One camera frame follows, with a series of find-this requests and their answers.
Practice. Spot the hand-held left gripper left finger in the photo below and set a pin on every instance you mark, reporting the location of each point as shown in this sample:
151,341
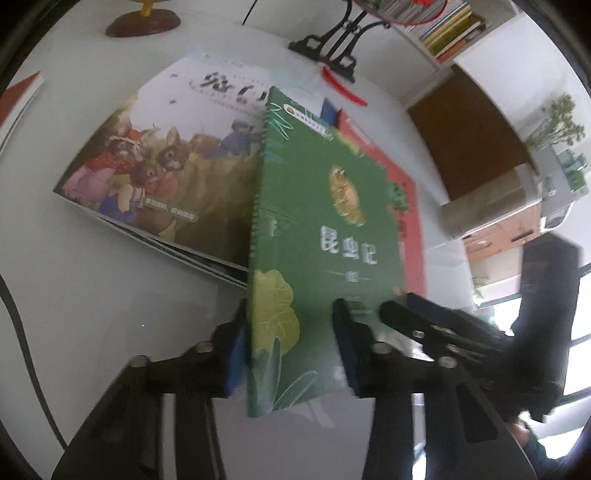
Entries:
236,360

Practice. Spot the yellow desk globe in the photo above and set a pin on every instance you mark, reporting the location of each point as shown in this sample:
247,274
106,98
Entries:
143,25

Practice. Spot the beige cylindrical appliance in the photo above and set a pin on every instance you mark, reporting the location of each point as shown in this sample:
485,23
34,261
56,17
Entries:
485,207

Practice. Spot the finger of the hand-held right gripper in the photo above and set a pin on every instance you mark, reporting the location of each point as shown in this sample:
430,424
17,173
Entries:
443,314
406,318

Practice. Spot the green box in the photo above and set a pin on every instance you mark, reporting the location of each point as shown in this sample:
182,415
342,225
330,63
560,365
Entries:
572,170

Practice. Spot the round embroidered red flower fan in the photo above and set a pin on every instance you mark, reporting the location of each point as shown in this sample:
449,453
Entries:
429,4

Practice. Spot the red cartoon figure book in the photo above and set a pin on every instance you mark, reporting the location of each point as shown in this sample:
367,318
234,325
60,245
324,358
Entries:
406,207

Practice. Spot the thin paperback book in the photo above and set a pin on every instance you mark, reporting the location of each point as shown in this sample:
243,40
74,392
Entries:
194,263

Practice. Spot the green book with yellow leaf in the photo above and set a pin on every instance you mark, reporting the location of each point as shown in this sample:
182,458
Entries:
304,221

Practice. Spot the white farm animals book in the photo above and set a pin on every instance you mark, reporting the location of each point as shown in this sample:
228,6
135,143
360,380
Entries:
161,152

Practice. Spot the red tassel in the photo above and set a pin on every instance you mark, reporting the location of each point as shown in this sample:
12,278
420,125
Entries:
344,90

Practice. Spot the brown wooden panel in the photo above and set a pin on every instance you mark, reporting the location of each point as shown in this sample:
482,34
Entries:
466,134

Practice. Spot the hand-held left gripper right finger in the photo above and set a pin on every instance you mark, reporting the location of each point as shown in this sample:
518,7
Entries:
348,355

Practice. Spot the potted green plant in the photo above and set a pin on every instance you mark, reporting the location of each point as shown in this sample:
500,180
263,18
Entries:
556,120

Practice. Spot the wooden drawer cabinet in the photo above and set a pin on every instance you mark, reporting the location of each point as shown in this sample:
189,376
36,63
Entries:
498,249

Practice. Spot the red-brown cover book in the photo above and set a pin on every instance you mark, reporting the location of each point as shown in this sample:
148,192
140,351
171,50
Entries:
18,99

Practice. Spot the white desktop appliance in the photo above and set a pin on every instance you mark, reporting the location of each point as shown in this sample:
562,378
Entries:
554,210

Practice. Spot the black ornate fan stand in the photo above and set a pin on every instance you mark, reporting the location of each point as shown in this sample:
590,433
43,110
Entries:
318,50

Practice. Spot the person's right forearm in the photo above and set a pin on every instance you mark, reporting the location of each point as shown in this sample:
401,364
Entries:
535,447

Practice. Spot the row of colourful books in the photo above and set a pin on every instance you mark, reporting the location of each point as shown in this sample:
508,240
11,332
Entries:
452,37

